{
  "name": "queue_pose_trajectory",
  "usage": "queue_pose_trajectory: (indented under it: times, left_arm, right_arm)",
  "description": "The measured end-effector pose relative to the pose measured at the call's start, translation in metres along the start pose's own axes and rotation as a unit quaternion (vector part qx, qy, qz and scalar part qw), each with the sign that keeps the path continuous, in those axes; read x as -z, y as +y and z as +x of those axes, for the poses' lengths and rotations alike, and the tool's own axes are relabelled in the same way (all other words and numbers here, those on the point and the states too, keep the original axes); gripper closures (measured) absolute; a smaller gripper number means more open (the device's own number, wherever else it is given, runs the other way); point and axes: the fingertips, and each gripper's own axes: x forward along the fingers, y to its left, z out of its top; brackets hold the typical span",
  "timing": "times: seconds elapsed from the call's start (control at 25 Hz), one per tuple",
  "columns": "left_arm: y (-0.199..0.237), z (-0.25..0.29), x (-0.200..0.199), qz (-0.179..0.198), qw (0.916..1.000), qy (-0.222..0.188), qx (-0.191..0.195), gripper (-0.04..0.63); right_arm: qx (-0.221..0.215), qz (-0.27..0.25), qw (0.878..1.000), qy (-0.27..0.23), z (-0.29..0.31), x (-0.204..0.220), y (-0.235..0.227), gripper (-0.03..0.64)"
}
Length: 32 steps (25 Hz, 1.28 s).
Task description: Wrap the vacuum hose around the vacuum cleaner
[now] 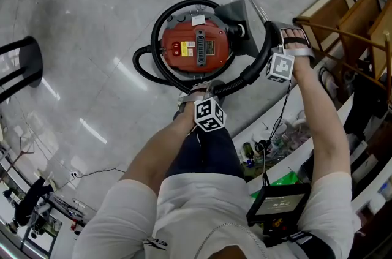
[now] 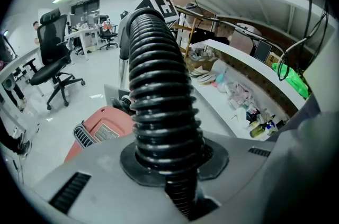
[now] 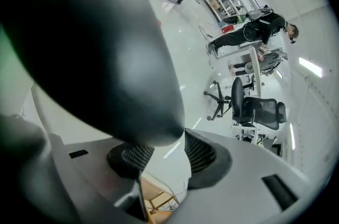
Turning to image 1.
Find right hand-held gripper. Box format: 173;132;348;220
265;21;316;84

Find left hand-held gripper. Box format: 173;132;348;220
176;79;228;133

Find black corrugated vacuum hose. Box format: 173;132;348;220
132;0;283;97

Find person's left forearm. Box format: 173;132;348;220
118;109;203;192

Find person's right forearm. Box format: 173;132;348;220
292;59;352;182

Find red vacuum cleaner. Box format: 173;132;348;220
158;10;239;81

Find person's left hand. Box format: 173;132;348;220
189;84;214;102

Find person's right hand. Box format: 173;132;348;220
281;27;309;50

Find white sneaker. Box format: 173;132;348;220
176;91;191;114

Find dark blue trousers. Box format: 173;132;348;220
164;126;246;179

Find grey cloth dust bag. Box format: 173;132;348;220
213;0;260;59

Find white metal shelf rack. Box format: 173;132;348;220
229;46;392;259

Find wooden chair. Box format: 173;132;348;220
292;0;392;94

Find white t-shirt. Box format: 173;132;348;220
71;171;363;259

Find green packet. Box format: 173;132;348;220
250;171;300;199

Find round wooden table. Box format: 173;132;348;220
0;36;43;104

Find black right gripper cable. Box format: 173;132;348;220
261;81;294;189

